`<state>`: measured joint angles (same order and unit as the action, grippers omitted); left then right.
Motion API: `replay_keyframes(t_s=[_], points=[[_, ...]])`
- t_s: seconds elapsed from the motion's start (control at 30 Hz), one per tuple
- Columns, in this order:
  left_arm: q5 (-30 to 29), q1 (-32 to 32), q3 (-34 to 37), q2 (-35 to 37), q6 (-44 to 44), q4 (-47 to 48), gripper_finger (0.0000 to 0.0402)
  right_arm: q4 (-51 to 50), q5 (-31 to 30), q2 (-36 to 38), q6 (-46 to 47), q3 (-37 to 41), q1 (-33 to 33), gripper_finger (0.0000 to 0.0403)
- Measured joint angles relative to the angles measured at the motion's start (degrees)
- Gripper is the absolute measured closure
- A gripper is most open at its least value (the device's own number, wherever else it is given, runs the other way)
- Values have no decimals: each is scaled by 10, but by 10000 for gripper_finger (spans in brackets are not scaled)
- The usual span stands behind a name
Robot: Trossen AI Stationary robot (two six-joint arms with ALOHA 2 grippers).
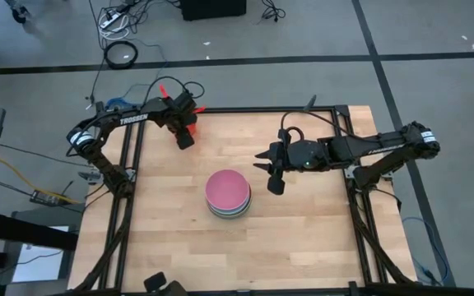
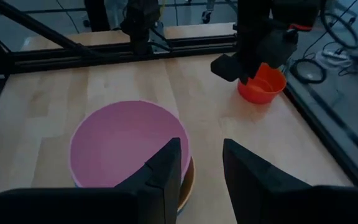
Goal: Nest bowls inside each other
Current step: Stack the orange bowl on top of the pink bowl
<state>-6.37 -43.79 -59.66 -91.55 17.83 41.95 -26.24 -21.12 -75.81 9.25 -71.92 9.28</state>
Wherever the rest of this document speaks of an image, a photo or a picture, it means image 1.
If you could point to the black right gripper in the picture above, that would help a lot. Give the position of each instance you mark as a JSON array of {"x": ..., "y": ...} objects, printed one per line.
[{"x": 303, "y": 156}]

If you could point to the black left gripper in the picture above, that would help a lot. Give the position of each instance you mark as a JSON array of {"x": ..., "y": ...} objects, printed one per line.
[{"x": 181, "y": 111}]

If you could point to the pink plastic bowl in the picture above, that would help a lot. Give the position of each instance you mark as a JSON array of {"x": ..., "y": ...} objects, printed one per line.
[{"x": 227, "y": 191}]

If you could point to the light blue plastic bowl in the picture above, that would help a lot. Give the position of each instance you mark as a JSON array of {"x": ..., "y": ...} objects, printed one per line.
[{"x": 229, "y": 217}]

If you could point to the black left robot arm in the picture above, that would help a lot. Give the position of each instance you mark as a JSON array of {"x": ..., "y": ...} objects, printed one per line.
[{"x": 132, "y": 119}]

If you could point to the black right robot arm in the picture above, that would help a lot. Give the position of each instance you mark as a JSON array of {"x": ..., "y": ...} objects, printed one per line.
[{"x": 368, "y": 146}]

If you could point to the red plastic tag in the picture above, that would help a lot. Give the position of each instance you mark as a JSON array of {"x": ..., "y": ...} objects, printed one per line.
[
  {"x": 163, "y": 91},
  {"x": 191, "y": 128},
  {"x": 199, "y": 109}
]

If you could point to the black box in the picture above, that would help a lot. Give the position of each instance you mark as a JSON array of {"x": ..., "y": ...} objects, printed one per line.
[{"x": 212, "y": 8}]

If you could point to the white power strip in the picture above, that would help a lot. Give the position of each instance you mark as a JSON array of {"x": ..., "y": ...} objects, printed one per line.
[{"x": 111, "y": 18}]

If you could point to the small black device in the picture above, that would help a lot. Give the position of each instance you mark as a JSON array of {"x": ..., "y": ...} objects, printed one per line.
[{"x": 45, "y": 198}]

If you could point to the black chair caster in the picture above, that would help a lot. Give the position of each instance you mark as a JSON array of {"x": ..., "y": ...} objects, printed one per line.
[{"x": 18, "y": 14}]

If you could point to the black side table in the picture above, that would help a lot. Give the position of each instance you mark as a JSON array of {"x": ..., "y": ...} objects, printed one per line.
[{"x": 15, "y": 230}]

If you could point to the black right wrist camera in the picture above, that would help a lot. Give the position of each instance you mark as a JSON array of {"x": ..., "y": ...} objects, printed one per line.
[{"x": 276, "y": 186}]

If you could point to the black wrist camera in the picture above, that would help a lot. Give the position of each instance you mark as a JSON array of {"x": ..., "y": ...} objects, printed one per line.
[
  {"x": 184, "y": 140},
  {"x": 276, "y": 186}
]

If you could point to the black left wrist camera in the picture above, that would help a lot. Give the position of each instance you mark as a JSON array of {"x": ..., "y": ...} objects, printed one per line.
[{"x": 184, "y": 140}]

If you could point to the black aluminium rig frame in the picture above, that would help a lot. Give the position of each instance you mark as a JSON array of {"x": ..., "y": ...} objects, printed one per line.
[{"x": 241, "y": 110}]

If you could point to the black table-level camera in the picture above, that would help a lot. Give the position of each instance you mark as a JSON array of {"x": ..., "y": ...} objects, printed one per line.
[{"x": 156, "y": 283}]

